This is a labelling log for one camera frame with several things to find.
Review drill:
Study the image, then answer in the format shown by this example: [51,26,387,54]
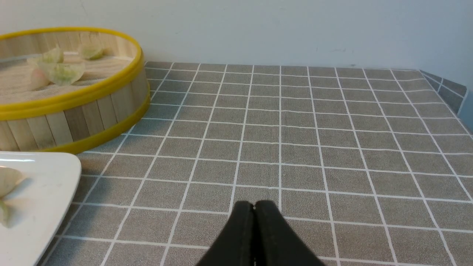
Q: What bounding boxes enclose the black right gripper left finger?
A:
[197,201,255,266]

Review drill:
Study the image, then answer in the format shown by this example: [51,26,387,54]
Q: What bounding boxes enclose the white square plate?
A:
[0,151,82,266]

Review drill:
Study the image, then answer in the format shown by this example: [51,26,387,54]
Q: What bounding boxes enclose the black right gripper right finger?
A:
[254,201,324,266]

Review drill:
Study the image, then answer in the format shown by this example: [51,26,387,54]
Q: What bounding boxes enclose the bamboo steamer basket yellow rim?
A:
[1,27,151,154]

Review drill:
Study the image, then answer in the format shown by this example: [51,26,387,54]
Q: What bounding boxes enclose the pink steamed dumpling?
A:
[28,67,50,90]

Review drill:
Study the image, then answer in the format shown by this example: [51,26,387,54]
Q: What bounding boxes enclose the green steamed dumpling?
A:
[38,62,86,86]
[0,200,10,228]
[0,167,24,198]
[27,47,64,66]
[78,44,104,61]

